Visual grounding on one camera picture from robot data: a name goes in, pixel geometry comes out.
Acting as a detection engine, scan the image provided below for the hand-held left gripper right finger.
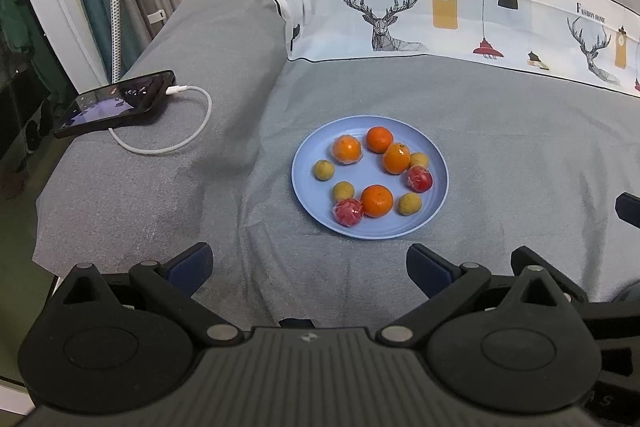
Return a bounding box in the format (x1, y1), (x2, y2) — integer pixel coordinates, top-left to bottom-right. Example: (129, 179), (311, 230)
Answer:
(375, 244), (576, 348)

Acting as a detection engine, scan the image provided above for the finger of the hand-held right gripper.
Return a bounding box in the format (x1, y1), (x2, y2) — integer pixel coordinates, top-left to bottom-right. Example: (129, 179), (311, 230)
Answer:
(511, 246), (590, 304)
(615, 193), (640, 228)

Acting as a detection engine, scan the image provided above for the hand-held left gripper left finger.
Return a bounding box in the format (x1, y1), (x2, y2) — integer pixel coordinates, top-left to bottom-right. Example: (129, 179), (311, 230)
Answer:
(45, 243), (245, 348)

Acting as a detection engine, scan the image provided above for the smooth-wrapped red fruit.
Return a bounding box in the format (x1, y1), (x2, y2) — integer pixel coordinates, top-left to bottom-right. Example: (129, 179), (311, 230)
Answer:
(407, 166), (434, 194)

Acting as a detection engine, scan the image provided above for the crinkly-wrapped red fruit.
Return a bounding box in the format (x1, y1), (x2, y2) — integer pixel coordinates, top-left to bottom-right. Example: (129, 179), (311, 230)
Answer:
(331, 198), (365, 228)

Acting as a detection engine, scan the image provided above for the blue plate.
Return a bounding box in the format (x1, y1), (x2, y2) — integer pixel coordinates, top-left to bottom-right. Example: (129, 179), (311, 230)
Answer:
(291, 115), (450, 241)

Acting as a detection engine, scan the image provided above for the plastic-wrapped orange tangerine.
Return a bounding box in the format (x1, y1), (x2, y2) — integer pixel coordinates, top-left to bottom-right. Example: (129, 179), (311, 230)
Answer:
(331, 134), (364, 166)

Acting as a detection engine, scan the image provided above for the grey bed sheet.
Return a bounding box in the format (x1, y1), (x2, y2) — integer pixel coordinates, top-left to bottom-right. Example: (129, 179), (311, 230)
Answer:
(190, 52), (640, 333)

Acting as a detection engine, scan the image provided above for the black smartphone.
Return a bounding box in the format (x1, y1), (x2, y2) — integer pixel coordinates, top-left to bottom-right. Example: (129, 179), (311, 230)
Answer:
(53, 70), (177, 140)

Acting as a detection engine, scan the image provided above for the grey pillow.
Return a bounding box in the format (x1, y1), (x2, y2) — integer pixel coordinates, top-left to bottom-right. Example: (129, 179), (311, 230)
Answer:
(32, 0), (301, 278)

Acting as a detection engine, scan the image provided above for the green hanging garment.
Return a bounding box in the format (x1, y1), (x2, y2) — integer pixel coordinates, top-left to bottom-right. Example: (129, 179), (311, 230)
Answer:
(0, 0), (36, 55)

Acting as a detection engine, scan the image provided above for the white charging cable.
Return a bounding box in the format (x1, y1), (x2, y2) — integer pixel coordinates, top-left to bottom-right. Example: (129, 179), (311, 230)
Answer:
(109, 84), (213, 155)

